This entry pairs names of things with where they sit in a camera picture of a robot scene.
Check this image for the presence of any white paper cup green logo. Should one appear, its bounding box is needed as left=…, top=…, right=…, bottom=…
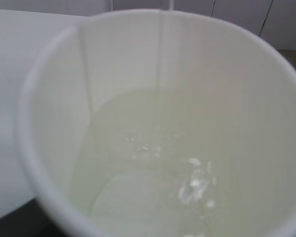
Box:
left=17, top=9, right=296, bottom=237

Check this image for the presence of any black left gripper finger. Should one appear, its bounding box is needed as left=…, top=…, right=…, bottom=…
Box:
left=0, top=199, right=52, bottom=237

